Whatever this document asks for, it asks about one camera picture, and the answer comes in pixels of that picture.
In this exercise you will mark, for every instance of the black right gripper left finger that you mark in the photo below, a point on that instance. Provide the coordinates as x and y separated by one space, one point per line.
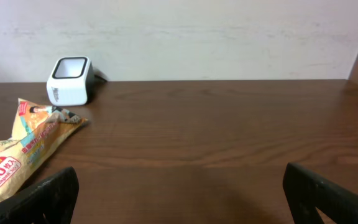
50 201

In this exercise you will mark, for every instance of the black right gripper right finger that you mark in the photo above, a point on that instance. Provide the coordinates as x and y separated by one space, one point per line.
307 193

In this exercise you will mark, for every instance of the white barcode scanner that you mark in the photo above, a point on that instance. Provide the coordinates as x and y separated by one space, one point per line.
71 82

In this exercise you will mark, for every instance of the large yellow wipes pack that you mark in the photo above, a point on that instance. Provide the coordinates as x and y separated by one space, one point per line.
37 132

